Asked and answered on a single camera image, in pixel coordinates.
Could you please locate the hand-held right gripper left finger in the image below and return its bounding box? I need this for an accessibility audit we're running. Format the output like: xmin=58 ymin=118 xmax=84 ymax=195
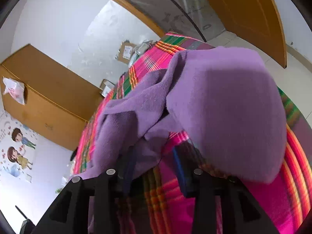
xmin=32 ymin=151 xmax=137 ymax=234

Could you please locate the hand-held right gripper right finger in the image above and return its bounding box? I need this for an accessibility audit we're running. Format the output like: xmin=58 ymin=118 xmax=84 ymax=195
xmin=173 ymin=147 xmax=279 ymax=234

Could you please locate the purple fleece garment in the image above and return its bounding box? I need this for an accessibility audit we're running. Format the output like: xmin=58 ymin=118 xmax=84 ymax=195
xmin=84 ymin=46 xmax=288 ymax=234

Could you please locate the white cardboard box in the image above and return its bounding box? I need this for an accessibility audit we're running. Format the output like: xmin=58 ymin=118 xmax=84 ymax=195
xmin=100 ymin=79 xmax=115 ymax=97

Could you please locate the pink green plaid bed sheet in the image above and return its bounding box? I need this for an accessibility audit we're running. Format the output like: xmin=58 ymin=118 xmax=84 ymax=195
xmin=73 ymin=32 xmax=310 ymax=234

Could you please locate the wooden wardrobe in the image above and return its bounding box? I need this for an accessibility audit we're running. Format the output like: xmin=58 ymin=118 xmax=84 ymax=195
xmin=0 ymin=44 xmax=105 ymax=152

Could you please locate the open brown cardboard box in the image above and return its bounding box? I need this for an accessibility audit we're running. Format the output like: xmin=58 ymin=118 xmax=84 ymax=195
xmin=115 ymin=40 xmax=137 ymax=65

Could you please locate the white plastic bag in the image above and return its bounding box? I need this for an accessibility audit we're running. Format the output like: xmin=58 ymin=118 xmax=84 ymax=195
xmin=2 ymin=76 xmax=26 ymax=105

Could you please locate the plastic-wrapped grey mattress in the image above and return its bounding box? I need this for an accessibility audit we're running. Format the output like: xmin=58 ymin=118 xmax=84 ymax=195
xmin=127 ymin=0 xmax=227 ymax=42

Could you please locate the wooden door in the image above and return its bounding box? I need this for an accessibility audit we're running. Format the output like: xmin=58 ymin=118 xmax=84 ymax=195
xmin=192 ymin=0 xmax=288 ymax=69

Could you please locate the cartoon wall sticker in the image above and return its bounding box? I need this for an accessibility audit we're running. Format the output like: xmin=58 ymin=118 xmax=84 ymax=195
xmin=0 ymin=110 xmax=37 ymax=183

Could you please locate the wooden door frame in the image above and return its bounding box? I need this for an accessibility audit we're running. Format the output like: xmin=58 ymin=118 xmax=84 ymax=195
xmin=73 ymin=0 xmax=166 ymax=38

